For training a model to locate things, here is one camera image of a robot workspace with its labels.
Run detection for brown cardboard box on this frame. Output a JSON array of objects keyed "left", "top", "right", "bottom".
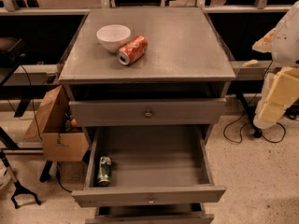
[{"left": 23, "top": 85, "right": 89, "bottom": 161}]

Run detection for black floor cable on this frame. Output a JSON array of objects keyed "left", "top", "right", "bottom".
[{"left": 222, "top": 61, "right": 287, "bottom": 145}]

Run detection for grey top drawer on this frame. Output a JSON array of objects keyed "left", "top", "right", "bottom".
[{"left": 69, "top": 98, "right": 226, "bottom": 127}]

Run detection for black stand leg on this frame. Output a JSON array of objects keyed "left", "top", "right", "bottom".
[{"left": 0, "top": 149, "right": 41, "bottom": 209}]

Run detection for grey drawer cabinet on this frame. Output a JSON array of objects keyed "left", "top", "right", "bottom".
[{"left": 58, "top": 7, "right": 237, "bottom": 224}]

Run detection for grey open middle drawer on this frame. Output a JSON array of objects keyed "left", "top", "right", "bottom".
[{"left": 72, "top": 125, "right": 226, "bottom": 207}]

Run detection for white ceramic bowl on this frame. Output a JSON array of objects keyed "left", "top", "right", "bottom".
[{"left": 96, "top": 24, "right": 131, "bottom": 52}]

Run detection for orange soda can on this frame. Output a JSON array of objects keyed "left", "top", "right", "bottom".
[{"left": 117, "top": 35, "right": 148, "bottom": 65}]

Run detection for black table leg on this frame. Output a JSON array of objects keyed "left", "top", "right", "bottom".
[{"left": 236, "top": 91, "right": 263, "bottom": 138}]

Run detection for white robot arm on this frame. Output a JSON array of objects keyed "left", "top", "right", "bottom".
[{"left": 252, "top": 2, "right": 299, "bottom": 129}]

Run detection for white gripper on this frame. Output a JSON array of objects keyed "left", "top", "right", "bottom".
[{"left": 251, "top": 27, "right": 299, "bottom": 130}]

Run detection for green can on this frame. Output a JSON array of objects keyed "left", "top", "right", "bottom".
[{"left": 97, "top": 156, "right": 112, "bottom": 187}]

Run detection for grey bottom drawer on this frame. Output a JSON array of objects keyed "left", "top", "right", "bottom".
[{"left": 85, "top": 203, "right": 214, "bottom": 224}]

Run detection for cream foam scrap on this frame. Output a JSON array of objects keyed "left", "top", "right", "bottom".
[{"left": 242, "top": 59, "right": 258, "bottom": 67}]

